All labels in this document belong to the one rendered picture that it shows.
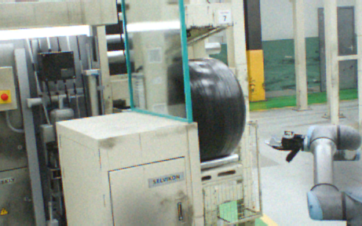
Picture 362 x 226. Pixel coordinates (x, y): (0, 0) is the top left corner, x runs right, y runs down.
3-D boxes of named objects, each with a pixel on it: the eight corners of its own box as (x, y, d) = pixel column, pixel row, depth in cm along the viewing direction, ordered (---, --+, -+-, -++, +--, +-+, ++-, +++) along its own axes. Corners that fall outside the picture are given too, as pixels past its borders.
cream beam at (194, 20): (146, 32, 287) (144, 5, 285) (129, 34, 309) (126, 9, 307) (235, 26, 315) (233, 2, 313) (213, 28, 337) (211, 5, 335)
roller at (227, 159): (184, 163, 270) (181, 165, 274) (186, 171, 269) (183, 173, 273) (238, 152, 286) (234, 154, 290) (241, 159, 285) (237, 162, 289)
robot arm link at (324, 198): (345, 206, 193) (339, 118, 235) (305, 206, 197) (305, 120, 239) (345, 227, 200) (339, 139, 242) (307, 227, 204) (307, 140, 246)
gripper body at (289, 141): (283, 129, 271) (305, 133, 267) (283, 143, 276) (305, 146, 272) (280, 137, 265) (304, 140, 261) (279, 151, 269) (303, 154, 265)
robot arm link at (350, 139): (365, 121, 227) (358, 144, 272) (339, 122, 230) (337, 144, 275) (367, 146, 224) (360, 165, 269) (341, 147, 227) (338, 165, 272)
